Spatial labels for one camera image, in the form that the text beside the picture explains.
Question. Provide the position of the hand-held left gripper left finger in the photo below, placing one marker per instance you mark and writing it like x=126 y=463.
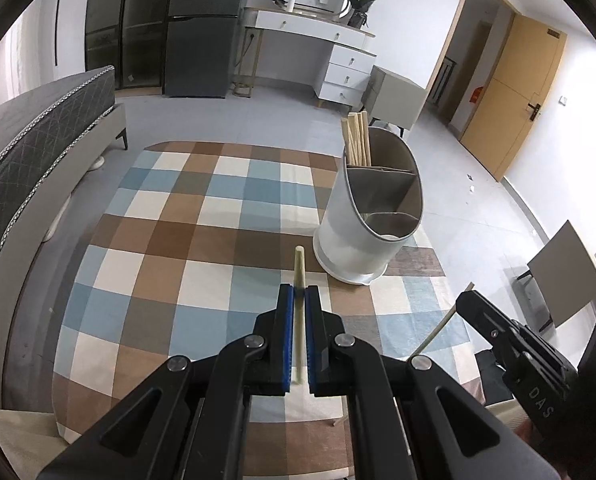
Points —
x=285 y=340

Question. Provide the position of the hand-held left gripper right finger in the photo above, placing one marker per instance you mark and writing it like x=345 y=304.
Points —
x=314 y=340

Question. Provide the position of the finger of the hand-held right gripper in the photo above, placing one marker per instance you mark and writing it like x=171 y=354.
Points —
x=538 y=390
x=483 y=310

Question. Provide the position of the single wooden chopstick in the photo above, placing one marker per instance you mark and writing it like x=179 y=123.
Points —
x=299 y=280
x=438 y=330

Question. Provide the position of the white utensil holder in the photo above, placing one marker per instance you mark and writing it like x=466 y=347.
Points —
x=348 y=240

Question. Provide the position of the bundle of wooden chopsticks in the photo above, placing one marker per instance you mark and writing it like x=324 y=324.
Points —
x=357 y=140

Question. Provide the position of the grey chair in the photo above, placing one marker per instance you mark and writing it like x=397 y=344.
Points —
x=563 y=270

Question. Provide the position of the checkered tablecloth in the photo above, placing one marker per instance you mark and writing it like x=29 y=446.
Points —
x=177 y=260

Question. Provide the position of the wooden door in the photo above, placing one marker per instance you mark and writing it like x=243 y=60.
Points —
x=513 y=100

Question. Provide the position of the red sign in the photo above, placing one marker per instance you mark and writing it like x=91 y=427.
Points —
x=475 y=96

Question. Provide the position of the dark railing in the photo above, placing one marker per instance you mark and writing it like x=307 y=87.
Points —
x=447 y=82

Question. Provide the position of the grey nightstand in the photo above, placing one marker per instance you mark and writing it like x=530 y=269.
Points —
x=395 y=95

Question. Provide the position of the gold metal stand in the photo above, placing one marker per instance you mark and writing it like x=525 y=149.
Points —
x=235 y=60

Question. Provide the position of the cream ribbed cloth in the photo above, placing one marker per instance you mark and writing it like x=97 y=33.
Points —
x=17 y=445

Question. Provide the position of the dark grey refrigerator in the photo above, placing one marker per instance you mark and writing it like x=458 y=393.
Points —
x=202 y=50

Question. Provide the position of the white vanity desk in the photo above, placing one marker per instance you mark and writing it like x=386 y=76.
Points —
x=303 y=22

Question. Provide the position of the small white cylinder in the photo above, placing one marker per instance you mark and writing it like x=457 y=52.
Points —
x=291 y=6

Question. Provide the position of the dark glass cabinet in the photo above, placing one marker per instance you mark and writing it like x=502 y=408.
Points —
x=122 y=35

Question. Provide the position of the white wardrobe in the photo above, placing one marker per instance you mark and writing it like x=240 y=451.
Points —
x=42 y=45

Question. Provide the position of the wooden door frame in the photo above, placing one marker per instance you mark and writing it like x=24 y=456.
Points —
x=450 y=35

